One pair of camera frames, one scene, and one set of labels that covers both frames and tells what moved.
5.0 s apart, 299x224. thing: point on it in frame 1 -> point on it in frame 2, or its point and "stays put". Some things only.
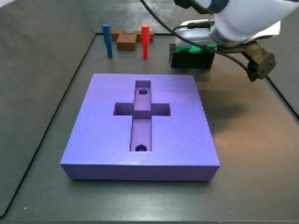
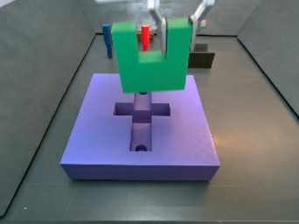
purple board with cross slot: [142, 129] stays put
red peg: [145, 39] stays put
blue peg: [108, 38] stays put
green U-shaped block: [182, 48] -> [152, 71]
